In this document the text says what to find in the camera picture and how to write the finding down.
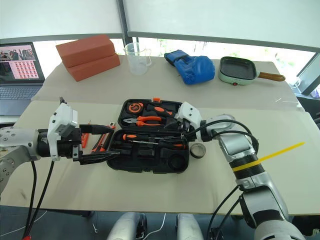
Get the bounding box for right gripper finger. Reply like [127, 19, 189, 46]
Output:
[163, 116, 181, 130]
[172, 126, 187, 138]

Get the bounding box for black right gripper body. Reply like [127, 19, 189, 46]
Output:
[176, 118, 194, 138]

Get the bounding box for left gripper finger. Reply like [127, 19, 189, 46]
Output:
[79, 150, 121, 166]
[79, 123, 117, 136]

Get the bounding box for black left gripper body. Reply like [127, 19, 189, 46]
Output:
[56, 124, 85, 166]

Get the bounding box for orange black utility knife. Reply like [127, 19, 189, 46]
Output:
[90, 121, 116, 154]

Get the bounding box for black electrical tape roll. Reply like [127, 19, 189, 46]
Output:
[189, 142, 207, 159]

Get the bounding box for black plastic tool case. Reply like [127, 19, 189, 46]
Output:
[106, 98, 194, 175]

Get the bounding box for short orange black screwdriver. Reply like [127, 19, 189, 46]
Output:
[159, 140, 185, 149]

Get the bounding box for long orange black screwdriver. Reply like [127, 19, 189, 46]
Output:
[122, 133, 161, 145]

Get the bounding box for orange black tape measure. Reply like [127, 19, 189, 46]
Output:
[127, 101, 144, 114]

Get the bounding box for blue boxing glove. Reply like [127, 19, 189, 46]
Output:
[163, 49, 216, 86]

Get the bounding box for red foam brick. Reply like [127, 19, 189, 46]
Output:
[55, 34, 116, 68]
[67, 52, 121, 83]

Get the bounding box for clear plastic measuring cup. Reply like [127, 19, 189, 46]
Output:
[123, 41, 153, 76]

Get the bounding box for silver rounded robot leg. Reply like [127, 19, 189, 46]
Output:
[176, 213, 205, 240]
[107, 212, 148, 240]

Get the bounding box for green electric frying pan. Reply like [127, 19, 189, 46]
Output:
[218, 56, 286, 87]

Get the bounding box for dark grey laptop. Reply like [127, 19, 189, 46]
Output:
[0, 41, 46, 117]

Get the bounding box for yellow zip tie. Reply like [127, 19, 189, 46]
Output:
[232, 141, 307, 173]

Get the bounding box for white roller blind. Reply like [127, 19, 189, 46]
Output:
[0, 0, 124, 40]
[123, 0, 320, 50]

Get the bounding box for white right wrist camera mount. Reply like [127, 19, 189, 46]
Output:
[174, 101, 202, 131]

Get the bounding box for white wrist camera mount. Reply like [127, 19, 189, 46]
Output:
[46, 102, 80, 161]
[174, 101, 202, 131]

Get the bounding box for orange black handled hammer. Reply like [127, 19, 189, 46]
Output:
[145, 103, 176, 118]

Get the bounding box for orange handled pliers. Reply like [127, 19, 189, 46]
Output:
[122, 115, 164, 128]

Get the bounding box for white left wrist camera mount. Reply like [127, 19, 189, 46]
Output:
[46, 102, 80, 161]

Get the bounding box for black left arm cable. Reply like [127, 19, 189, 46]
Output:
[22, 159, 56, 240]

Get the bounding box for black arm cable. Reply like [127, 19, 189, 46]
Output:
[22, 159, 56, 240]
[181, 120, 260, 240]

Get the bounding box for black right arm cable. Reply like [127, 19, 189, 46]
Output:
[181, 120, 260, 240]

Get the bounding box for white floor cable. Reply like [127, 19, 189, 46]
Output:
[146, 212, 168, 238]

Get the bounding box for grey window frame post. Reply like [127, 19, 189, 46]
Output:
[116, 0, 140, 55]

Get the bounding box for white cable loop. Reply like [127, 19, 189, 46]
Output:
[289, 76, 302, 90]

